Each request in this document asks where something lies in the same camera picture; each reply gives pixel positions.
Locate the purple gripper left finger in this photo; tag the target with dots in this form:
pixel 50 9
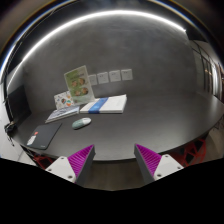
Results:
pixel 75 167

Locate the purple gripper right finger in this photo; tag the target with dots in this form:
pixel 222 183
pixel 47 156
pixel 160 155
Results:
pixel 154 166

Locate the pale green computer mouse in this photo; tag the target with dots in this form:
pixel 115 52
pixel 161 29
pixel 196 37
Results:
pixel 81 123

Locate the black mouse pad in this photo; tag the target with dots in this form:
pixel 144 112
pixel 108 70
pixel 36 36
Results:
pixel 43 135

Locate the white book with blue band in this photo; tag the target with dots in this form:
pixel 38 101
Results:
pixel 115 104

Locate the colourful small card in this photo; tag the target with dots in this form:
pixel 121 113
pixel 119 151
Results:
pixel 63 100

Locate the green standing brochure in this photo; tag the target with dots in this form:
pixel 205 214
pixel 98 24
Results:
pixel 79 86

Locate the black monitor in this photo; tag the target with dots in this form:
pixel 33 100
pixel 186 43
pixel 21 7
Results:
pixel 18 105

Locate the curved ceiling light strip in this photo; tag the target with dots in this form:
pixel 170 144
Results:
pixel 102 15

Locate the red table frame left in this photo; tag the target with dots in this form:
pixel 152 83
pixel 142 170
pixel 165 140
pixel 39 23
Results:
pixel 40 160

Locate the red table frame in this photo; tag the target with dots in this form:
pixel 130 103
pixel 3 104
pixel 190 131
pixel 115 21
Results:
pixel 191 154
pixel 40 160

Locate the red table frame right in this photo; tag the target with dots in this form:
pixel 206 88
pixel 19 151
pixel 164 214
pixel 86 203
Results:
pixel 191 154

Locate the white wall paper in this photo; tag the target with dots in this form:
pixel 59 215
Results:
pixel 126 74
pixel 115 76
pixel 93 79
pixel 103 78

